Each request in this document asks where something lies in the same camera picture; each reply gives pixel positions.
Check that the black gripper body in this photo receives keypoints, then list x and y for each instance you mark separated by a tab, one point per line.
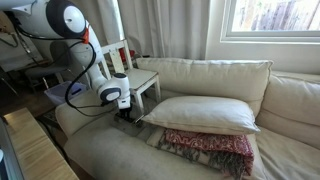
125	112

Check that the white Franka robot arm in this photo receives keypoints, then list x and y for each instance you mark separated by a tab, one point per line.
90	63

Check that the white wooden chair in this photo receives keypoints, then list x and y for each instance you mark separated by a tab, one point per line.
146	78

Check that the cream pillow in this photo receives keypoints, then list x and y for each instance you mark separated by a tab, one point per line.
206	116

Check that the grey office chair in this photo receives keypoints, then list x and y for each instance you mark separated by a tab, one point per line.
43	70

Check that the cream fabric sofa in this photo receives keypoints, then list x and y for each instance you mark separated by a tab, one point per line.
110	153

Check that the red object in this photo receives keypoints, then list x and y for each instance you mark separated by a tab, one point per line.
124	55

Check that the purple plastic bin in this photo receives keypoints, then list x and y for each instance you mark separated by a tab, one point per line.
56	95

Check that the dark patterned rug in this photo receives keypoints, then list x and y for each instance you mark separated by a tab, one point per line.
48	118

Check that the red patterned fringed blanket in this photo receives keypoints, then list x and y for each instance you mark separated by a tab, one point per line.
206	141

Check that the wide cream sofa back cushion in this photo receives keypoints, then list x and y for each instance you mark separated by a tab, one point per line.
206	76

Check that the light wooden coffee table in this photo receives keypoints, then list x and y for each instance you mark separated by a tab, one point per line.
36	150

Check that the white curtain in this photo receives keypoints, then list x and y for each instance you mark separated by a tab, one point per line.
173	26

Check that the grey flat screen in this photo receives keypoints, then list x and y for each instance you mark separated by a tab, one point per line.
8	160

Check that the white flat panel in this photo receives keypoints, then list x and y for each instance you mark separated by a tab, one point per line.
13	58

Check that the white window frame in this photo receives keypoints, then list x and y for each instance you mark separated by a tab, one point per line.
266	35

